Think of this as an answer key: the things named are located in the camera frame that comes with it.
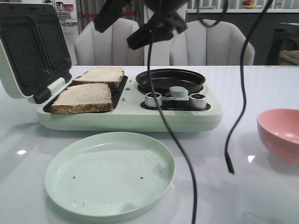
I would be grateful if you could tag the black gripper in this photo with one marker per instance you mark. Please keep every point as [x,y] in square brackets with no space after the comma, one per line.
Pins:
[158,28]

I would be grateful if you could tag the bread slice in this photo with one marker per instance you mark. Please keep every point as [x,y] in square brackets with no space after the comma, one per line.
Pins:
[112,76]
[83,98]

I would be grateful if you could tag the green breakfast maker lid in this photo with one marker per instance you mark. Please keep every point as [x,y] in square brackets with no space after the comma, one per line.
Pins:
[34,58]

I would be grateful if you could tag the pink bowl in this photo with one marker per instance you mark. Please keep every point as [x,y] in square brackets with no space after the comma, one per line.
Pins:
[278,130]

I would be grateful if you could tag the green breakfast maker base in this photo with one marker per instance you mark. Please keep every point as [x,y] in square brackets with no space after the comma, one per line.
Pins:
[129,115]

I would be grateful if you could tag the white cabinet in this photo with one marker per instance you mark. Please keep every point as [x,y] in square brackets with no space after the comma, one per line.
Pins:
[160,54]

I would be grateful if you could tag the grey armchair left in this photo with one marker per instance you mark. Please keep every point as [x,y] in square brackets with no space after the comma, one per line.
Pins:
[109,48]

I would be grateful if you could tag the grey armchair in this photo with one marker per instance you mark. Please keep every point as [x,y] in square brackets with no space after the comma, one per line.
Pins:
[199,45]
[109,48]

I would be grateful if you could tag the black round frying pan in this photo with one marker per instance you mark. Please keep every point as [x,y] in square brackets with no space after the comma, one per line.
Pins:
[164,79]

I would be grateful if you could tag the silver knob left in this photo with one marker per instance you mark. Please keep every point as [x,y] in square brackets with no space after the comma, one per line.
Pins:
[153,100]

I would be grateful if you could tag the silver knob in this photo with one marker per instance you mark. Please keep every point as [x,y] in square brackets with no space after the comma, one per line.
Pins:
[197,101]
[153,100]

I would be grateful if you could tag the grey armchair right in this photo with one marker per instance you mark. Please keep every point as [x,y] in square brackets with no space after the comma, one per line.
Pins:
[199,45]

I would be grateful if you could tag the silver knob right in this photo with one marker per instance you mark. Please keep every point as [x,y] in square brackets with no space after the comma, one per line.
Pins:
[197,101]

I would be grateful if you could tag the fruit plate on counter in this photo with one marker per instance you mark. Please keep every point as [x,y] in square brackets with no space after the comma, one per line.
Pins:
[249,4]

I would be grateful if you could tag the dark counter unit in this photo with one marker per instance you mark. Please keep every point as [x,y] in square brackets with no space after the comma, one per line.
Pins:
[265,34]

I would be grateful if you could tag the light green plate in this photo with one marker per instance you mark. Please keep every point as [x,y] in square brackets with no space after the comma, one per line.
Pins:
[110,175]

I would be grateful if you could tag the green pan handle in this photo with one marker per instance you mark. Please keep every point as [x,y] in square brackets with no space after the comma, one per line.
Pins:
[177,92]

